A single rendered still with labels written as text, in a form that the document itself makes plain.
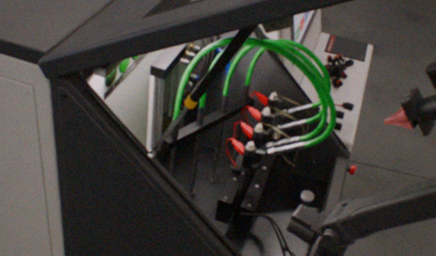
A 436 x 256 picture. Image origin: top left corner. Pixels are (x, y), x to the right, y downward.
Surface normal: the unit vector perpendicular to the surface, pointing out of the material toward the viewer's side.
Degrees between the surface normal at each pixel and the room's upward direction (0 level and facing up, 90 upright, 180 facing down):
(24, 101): 90
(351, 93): 0
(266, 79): 90
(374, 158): 0
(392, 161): 0
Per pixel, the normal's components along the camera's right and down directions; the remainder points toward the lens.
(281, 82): -0.31, 0.53
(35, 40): 0.12, -0.80
